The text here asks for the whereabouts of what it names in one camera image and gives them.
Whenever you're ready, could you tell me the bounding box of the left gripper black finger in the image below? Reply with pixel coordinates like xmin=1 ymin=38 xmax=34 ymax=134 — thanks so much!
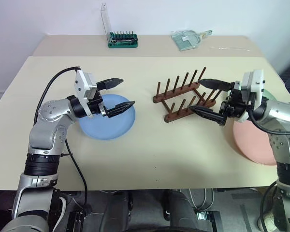
xmin=107 ymin=101 xmax=136 ymax=119
xmin=103 ymin=77 xmax=125 ymax=92

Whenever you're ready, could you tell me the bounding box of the green plate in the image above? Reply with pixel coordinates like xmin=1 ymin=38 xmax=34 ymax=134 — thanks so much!
xmin=262 ymin=88 xmax=278 ymax=102

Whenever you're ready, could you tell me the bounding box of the thin clear plastic stick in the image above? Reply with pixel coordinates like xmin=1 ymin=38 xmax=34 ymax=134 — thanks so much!
xmin=209 ymin=46 xmax=251 ymax=52

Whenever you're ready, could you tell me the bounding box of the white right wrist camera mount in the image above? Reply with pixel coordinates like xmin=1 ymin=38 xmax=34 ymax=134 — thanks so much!
xmin=240 ymin=69 xmax=265 ymax=123

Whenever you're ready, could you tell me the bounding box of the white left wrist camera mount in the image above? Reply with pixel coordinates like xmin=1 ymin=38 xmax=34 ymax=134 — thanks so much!
xmin=73 ymin=69 xmax=98 ymax=119

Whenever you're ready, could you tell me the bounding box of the pink red plate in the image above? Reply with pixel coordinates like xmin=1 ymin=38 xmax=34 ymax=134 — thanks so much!
xmin=233 ymin=119 xmax=278 ymax=166

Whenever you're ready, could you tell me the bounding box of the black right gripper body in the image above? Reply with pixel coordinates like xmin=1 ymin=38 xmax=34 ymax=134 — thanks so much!
xmin=218 ymin=81 xmax=254 ymax=121

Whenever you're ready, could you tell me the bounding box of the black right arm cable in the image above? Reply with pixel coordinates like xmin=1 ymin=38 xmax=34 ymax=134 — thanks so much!
xmin=247 ymin=106 xmax=290 ymax=232

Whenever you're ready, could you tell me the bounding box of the blue plate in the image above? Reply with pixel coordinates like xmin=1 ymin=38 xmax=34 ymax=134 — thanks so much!
xmin=78 ymin=93 xmax=137 ymax=141

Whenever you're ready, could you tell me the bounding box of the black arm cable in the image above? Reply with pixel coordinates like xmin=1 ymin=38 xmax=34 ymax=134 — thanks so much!
xmin=33 ymin=66 xmax=91 ymax=218
xmin=247 ymin=106 xmax=290 ymax=232

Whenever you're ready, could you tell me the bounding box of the dark rounded shape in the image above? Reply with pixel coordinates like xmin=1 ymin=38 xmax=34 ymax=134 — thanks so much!
xmin=105 ymin=190 xmax=134 ymax=232
xmin=161 ymin=189 xmax=197 ymax=232

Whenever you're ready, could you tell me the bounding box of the green screwdriver bit set case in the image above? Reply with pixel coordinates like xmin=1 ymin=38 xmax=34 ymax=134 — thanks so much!
xmin=101 ymin=2 xmax=139 ymax=49

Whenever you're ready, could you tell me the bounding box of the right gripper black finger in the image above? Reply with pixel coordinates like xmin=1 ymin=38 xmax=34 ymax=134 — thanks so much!
xmin=200 ymin=78 xmax=233 ymax=92
xmin=188 ymin=105 xmax=227 ymax=127

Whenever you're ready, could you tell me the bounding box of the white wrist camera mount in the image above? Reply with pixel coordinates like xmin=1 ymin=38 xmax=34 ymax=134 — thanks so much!
xmin=240 ymin=69 xmax=265 ymax=123
xmin=73 ymin=69 xmax=98 ymax=119

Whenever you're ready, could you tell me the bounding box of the white cable bundle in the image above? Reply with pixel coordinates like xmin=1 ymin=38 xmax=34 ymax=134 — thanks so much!
xmin=188 ymin=188 xmax=215 ymax=211

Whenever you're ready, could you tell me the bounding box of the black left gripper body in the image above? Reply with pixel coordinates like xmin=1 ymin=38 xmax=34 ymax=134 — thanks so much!
xmin=87 ymin=81 xmax=112 ymax=118

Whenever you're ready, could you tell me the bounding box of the clear plastic dustpan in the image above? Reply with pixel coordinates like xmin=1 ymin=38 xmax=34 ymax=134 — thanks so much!
xmin=171 ymin=29 xmax=213 ymax=52

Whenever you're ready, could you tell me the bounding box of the wooden dish rack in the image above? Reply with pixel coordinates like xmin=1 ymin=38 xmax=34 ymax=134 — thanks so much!
xmin=152 ymin=66 xmax=217 ymax=123

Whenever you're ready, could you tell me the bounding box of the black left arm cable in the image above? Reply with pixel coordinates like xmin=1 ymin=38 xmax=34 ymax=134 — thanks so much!
xmin=33 ymin=66 xmax=91 ymax=218

